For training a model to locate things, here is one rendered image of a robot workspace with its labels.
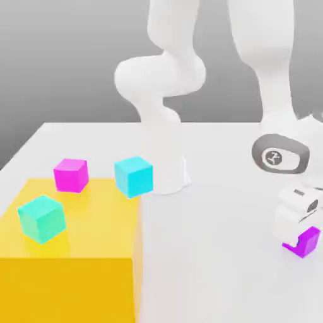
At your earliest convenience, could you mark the large yellow box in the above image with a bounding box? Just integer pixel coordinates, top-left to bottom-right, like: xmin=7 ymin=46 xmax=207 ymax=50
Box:
xmin=0 ymin=178 xmax=142 ymax=323

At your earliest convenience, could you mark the small purple cube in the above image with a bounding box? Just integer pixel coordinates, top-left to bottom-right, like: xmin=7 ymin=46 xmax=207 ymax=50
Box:
xmin=281 ymin=226 xmax=321 ymax=259

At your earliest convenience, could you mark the small turquoise cube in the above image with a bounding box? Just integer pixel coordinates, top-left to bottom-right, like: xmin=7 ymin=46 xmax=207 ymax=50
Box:
xmin=16 ymin=194 xmax=67 ymax=245

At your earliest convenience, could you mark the small magenta cube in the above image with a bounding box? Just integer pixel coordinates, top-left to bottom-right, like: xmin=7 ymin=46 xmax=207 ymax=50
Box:
xmin=53 ymin=158 xmax=90 ymax=194

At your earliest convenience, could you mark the small cyan cube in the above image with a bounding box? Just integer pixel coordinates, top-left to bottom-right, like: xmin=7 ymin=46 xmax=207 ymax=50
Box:
xmin=114 ymin=156 xmax=154 ymax=199

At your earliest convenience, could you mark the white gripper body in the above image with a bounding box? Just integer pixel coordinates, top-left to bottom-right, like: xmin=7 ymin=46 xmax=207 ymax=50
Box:
xmin=273 ymin=204 xmax=319 ymax=244

